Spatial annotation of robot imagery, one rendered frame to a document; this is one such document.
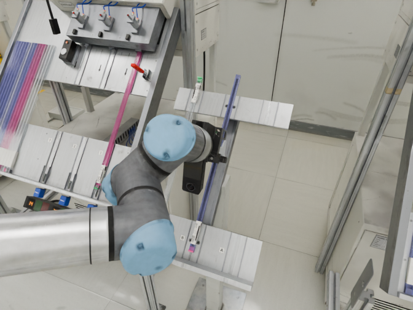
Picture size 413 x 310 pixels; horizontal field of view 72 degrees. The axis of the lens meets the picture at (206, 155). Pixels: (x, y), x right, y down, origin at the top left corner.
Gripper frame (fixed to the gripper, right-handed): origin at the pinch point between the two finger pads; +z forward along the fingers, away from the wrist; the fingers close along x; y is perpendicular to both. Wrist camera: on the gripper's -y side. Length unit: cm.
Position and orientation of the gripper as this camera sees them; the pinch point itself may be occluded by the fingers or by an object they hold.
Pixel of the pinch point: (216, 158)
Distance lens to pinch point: 77.8
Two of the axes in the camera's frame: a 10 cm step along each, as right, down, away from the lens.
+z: 2.8, 0.6, 9.6
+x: -9.4, -2.1, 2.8
